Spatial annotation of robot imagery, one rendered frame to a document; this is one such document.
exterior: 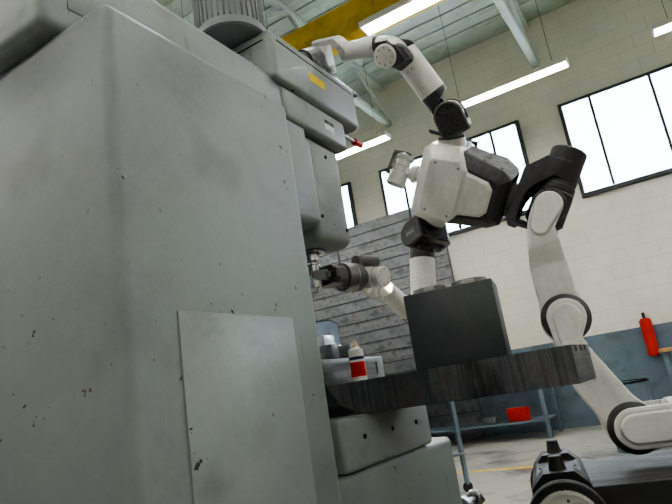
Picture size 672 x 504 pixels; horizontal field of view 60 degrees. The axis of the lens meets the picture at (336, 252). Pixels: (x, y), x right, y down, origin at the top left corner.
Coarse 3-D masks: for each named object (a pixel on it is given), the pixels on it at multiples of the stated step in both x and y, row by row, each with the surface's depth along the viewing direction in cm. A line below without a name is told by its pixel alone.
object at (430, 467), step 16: (416, 448) 164; (432, 448) 170; (448, 448) 180; (384, 464) 145; (400, 464) 151; (416, 464) 159; (432, 464) 167; (448, 464) 177; (352, 480) 130; (368, 480) 136; (384, 480) 142; (400, 480) 149; (416, 480) 156; (432, 480) 165; (448, 480) 174; (352, 496) 129; (368, 496) 134; (384, 496) 140; (400, 496) 147; (416, 496) 154; (432, 496) 162; (448, 496) 171
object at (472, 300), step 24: (432, 288) 144; (456, 288) 141; (480, 288) 139; (408, 312) 144; (432, 312) 142; (456, 312) 140; (480, 312) 138; (432, 336) 141; (456, 336) 139; (480, 336) 137; (504, 336) 135; (432, 360) 140; (456, 360) 138
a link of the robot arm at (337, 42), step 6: (336, 36) 196; (312, 42) 200; (318, 42) 198; (324, 42) 197; (330, 42) 196; (336, 42) 195; (342, 42) 196; (336, 48) 196; (342, 48) 195; (342, 54) 196; (342, 60) 198; (348, 60) 197
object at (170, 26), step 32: (0, 0) 104; (32, 0) 98; (64, 0) 102; (96, 0) 108; (128, 0) 116; (0, 32) 103; (32, 32) 99; (160, 32) 122; (192, 32) 131; (0, 64) 106; (224, 64) 139; (288, 128) 157
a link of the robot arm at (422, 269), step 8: (424, 256) 203; (416, 264) 203; (424, 264) 202; (432, 264) 203; (416, 272) 202; (424, 272) 201; (432, 272) 202; (416, 280) 201; (424, 280) 200; (432, 280) 201; (416, 288) 201
